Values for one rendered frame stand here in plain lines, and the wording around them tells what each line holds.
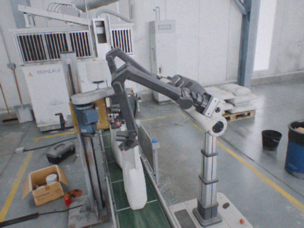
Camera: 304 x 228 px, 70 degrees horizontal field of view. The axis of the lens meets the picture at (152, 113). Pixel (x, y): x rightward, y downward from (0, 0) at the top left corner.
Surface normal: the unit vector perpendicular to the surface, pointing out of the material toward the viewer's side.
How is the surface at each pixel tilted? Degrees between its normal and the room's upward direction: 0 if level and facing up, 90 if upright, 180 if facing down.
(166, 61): 90
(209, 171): 90
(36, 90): 92
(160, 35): 90
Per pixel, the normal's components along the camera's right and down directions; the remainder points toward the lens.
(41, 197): 0.52, 0.26
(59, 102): 0.29, 0.32
